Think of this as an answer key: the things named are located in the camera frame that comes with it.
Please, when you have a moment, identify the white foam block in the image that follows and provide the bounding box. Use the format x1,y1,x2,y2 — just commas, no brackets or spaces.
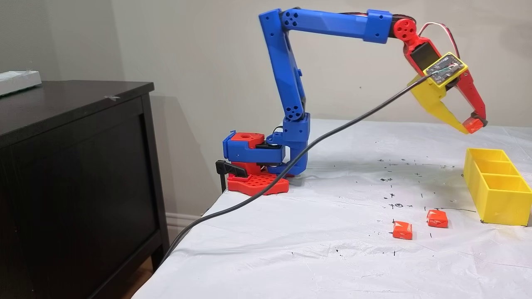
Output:
0,70,42,97

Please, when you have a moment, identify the white plastic table cover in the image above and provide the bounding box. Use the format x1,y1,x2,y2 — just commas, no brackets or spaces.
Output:
132,118,532,299

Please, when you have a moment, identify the orange candy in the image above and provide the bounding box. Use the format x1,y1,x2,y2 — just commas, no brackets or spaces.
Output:
426,209,449,228
463,116,484,134
392,221,414,240

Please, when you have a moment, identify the black table clamp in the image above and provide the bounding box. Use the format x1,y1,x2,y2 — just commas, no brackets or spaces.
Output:
215,159,250,194

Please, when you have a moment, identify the white red servo wire loop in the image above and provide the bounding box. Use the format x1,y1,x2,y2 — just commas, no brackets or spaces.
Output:
418,22,461,59

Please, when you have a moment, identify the camera board in yellow mount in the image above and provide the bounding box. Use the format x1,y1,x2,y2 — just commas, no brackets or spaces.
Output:
423,51,469,88

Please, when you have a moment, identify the yellow three-compartment box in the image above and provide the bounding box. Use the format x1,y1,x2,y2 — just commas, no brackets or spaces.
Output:
463,147,532,227

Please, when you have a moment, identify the dark wooden cabinet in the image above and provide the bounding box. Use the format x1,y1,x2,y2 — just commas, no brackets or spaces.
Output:
0,80,171,299

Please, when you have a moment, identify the black camera cable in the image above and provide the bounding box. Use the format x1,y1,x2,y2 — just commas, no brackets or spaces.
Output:
157,71,447,268

